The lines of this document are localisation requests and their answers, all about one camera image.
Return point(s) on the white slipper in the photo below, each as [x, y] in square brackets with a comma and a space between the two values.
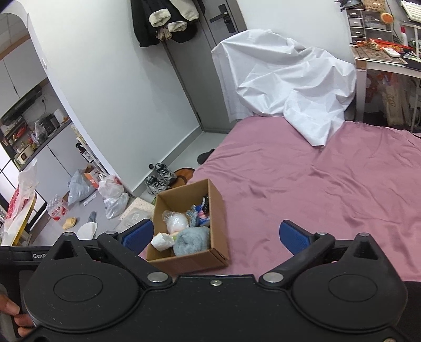
[87, 228]

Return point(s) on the yellow slipper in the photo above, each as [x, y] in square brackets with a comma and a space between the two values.
[69, 223]

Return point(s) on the white crumpled sheet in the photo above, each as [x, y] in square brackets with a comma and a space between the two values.
[289, 85]

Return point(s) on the beige tote bag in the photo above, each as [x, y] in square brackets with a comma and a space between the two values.
[396, 98]

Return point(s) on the black kitchen appliance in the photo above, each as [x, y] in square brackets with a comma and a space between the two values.
[46, 124]

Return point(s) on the brown cardboard box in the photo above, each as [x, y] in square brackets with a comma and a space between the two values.
[218, 236]

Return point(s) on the white desk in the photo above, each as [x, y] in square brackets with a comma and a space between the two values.
[361, 82]

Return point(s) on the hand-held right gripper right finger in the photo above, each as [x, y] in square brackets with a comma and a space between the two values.
[294, 236]

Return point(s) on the large white red plastic bag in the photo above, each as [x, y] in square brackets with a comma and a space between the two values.
[23, 194]

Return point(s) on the person's left hand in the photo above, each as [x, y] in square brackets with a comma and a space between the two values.
[11, 305]

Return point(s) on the black and cream hanging coats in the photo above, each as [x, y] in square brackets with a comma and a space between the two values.
[164, 19]

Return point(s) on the white tissue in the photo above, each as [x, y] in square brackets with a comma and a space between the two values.
[161, 242]

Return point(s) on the grey sneakers pair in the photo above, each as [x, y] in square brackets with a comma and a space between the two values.
[159, 179]

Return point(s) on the grey door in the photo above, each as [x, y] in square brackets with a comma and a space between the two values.
[204, 65]

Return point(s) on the brown wooden stool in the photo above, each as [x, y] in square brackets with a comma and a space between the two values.
[184, 176]

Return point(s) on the pink bed sheet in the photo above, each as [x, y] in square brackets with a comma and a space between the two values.
[312, 197]

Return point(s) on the blue planet print tissue pack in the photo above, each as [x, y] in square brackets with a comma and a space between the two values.
[199, 215]

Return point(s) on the white keyboard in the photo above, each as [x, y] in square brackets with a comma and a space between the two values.
[411, 8]

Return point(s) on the grey felt pouch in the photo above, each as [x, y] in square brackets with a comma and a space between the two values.
[192, 241]

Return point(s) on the grey drawer organiser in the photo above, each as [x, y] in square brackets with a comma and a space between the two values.
[361, 24]

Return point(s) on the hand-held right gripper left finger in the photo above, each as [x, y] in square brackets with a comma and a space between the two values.
[138, 235]

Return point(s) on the black range hood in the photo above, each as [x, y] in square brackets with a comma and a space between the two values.
[21, 103]

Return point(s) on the white bottle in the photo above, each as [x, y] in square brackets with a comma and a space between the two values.
[403, 36]

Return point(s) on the black slipper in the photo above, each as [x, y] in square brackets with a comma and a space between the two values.
[205, 157]

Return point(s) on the clear plastic bag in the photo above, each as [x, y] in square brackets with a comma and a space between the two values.
[176, 222]

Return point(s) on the pack of water bottles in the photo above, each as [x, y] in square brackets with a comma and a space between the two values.
[57, 208]

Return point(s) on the grey plastic bag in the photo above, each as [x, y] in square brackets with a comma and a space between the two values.
[79, 187]

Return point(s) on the white and red plastic bag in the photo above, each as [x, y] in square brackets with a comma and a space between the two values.
[113, 195]

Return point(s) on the beige dotted paper bag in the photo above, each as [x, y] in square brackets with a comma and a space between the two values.
[136, 215]

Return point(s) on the yellow round table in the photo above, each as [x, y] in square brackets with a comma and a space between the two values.
[19, 227]

